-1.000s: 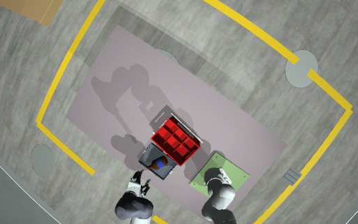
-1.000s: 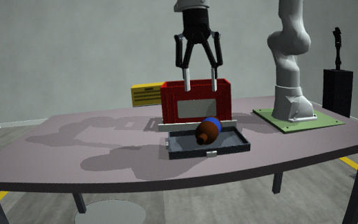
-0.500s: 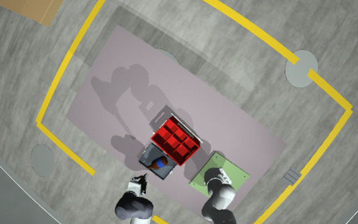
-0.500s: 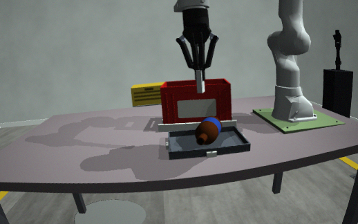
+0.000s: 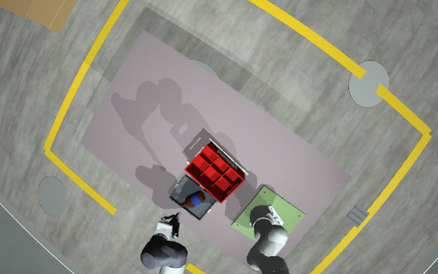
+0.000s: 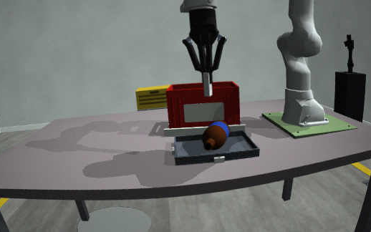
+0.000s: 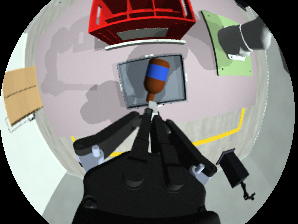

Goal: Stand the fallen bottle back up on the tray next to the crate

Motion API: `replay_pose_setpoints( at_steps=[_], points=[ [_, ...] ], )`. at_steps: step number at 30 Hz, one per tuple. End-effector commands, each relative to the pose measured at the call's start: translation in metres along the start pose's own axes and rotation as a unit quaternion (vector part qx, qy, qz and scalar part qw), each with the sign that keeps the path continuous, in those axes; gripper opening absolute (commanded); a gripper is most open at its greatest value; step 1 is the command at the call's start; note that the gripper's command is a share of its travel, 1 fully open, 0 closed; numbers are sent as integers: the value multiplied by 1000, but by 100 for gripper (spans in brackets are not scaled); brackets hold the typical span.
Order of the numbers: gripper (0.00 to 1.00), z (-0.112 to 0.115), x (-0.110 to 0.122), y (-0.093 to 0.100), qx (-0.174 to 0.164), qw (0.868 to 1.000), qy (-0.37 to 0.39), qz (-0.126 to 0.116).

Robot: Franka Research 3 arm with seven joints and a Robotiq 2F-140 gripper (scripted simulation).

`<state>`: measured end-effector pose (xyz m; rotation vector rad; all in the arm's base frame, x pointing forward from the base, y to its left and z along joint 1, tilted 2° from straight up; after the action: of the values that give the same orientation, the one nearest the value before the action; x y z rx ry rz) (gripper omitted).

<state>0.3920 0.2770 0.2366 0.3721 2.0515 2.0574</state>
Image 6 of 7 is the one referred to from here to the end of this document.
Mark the red crate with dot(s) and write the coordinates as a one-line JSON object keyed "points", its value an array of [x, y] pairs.
{"points": [[189, 108]]}

